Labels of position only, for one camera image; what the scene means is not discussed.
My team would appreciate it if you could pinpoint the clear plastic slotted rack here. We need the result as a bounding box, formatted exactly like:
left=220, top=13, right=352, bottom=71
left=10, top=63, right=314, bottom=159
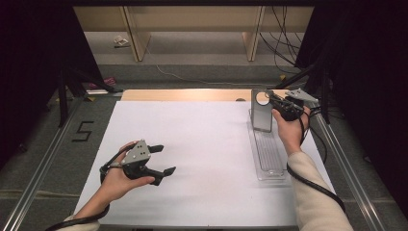
left=246, top=109, right=288, bottom=181

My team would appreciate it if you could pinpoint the person's right hand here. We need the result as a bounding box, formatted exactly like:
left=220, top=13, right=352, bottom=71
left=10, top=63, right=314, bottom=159
left=272, top=105, right=312, bottom=157

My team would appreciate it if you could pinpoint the black curtain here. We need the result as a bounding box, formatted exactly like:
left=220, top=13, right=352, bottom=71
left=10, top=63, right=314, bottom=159
left=0, top=3, right=107, bottom=167
left=294, top=3, right=408, bottom=219

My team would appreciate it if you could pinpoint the dark translucent phone case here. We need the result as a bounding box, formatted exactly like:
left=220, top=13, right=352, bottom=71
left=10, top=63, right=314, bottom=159
left=249, top=89, right=275, bottom=133

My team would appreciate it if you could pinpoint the pink object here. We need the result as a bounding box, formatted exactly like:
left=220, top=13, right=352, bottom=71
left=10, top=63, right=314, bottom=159
left=88, top=76, right=116, bottom=90

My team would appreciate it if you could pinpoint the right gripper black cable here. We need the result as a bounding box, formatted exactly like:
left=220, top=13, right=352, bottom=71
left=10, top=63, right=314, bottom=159
left=285, top=105, right=347, bottom=215

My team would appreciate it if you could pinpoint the aluminium rail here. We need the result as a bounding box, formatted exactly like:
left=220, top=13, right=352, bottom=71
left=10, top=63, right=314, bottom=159
left=309, top=102, right=391, bottom=231
left=1, top=95, right=89, bottom=231

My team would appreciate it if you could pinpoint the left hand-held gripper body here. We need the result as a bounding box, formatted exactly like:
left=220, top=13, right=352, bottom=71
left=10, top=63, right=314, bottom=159
left=119, top=139, right=158, bottom=187

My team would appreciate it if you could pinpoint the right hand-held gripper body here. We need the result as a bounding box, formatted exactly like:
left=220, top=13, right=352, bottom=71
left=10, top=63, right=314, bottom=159
left=275, top=88, right=320, bottom=123

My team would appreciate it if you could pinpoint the light wooden bench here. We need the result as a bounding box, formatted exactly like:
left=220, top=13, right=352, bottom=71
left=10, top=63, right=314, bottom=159
left=72, top=5, right=315, bottom=63

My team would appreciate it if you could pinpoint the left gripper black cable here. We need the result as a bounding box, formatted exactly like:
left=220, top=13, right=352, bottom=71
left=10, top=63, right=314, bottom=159
left=44, top=142, right=139, bottom=231

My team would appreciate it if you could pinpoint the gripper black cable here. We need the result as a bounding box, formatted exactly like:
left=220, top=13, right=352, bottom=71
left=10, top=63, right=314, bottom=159
left=44, top=142, right=139, bottom=231
left=285, top=105, right=347, bottom=215

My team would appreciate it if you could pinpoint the white table sheet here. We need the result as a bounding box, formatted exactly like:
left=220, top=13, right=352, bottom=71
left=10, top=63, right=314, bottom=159
left=74, top=100, right=336, bottom=227

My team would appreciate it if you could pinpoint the bundle of black cables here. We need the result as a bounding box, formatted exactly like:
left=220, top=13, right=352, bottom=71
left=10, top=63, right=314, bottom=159
left=259, top=5, right=306, bottom=75

